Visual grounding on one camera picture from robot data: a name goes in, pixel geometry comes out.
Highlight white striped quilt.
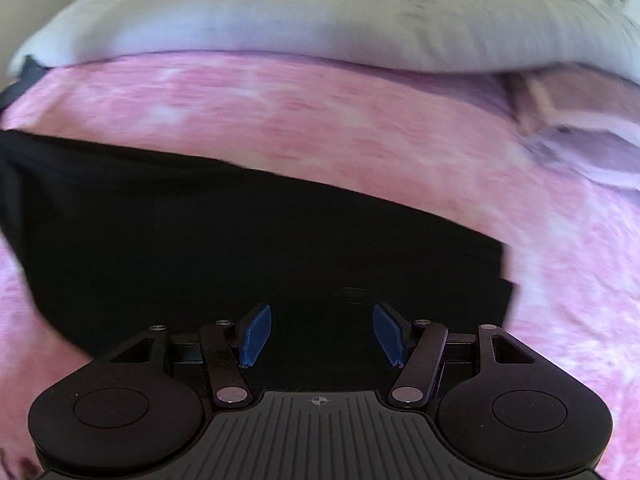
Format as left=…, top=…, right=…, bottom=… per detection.
left=10, top=0, right=640, bottom=86

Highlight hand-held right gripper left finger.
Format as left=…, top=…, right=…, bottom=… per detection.
left=107, top=302, right=273, bottom=407

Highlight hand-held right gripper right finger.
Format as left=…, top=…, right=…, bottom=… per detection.
left=372, top=301, right=538, bottom=406

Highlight black garment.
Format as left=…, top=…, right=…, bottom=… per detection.
left=0, top=55, right=48, bottom=113

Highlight black pants with white lining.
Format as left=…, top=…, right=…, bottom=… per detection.
left=0, top=129, right=516, bottom=391

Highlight pink floral blanket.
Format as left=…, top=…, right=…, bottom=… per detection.
left=0, top=52, right=640, bottom=480

